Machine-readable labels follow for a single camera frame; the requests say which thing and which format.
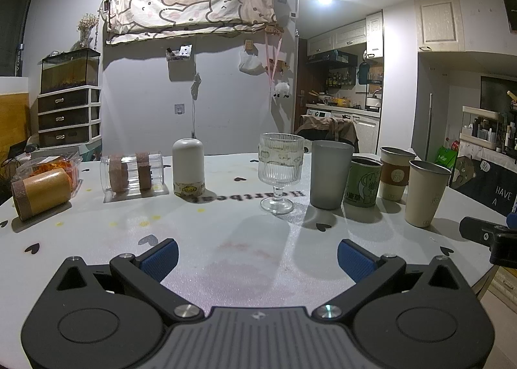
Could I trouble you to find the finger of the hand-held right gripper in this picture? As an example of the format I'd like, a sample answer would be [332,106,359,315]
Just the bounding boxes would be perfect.
[459,216,504,242]

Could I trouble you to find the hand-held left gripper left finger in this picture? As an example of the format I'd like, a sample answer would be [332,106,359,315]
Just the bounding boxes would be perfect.
[52,238,205,328]

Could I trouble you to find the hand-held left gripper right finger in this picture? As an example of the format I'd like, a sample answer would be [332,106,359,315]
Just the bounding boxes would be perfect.
[312,238,474,326]

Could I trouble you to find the cream metal cup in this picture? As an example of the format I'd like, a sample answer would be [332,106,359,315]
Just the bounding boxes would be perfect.
[405,159,452,228]

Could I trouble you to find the green printed cup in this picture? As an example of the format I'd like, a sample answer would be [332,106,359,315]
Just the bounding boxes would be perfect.
[343,155,384,207]

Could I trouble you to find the grey plastic cup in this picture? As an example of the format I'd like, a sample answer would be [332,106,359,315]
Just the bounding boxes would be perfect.
[310,140,355,210]

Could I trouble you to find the clear plastic cup brown bands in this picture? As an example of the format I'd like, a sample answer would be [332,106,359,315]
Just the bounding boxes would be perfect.
[100,152,164,194]

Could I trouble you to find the paper cup with brown sleeve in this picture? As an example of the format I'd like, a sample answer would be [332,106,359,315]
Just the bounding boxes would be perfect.
[377,146,417,202]

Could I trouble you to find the white cup with yellow label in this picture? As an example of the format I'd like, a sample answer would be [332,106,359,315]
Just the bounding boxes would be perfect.
[172,138,206,197]

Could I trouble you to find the yellow cup with brown band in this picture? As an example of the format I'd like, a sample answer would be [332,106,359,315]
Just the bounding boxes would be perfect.
[11,169,74,221]

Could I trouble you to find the black printed cloth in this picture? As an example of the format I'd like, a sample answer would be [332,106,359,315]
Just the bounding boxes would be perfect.
[449,142,517,217]

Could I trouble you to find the green shopping bag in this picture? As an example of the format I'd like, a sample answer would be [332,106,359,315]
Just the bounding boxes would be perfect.
[435,146,459,176]

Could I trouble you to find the white storage rack with bottles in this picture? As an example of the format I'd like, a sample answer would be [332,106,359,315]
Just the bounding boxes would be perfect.
[459,105,517,153]

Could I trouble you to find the ribbed glass goblet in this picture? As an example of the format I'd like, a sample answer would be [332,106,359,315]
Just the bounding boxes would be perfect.
[258,133,305,215]

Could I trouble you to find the white washing machine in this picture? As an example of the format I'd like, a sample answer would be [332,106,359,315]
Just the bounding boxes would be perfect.
[306,108,381,155]

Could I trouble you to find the chair with brown cloth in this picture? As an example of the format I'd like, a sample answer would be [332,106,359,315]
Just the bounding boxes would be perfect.
[296,114,359,154]

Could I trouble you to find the clear box of orange snacks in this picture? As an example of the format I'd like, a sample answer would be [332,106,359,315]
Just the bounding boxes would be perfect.
[11,152,84,197]

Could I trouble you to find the white drawer unit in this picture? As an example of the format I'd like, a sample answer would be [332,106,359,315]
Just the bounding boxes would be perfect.
[37,85,102,148]

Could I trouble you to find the wooden board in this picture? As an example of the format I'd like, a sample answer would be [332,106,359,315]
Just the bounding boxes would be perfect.
[0,77,32,169]

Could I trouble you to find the black range hood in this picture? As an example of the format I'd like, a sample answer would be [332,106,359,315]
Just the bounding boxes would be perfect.
[306,50,359,67]

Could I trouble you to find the glass fish tank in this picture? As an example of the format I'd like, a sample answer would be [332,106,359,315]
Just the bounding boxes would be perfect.
[40,49,101,94]

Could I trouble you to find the white plastic bag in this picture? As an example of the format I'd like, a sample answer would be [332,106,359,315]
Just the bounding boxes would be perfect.
[238,49,264,73]

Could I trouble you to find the dried flower bouquet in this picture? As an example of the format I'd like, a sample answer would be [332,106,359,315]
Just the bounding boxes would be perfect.
[76,14,100,50]

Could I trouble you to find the cartoon printed cloth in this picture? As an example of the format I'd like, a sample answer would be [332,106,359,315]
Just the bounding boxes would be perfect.
[105,0,280,45]

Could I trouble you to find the white wall cabinet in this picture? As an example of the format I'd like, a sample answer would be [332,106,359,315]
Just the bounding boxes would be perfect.
[415,0,466,53]

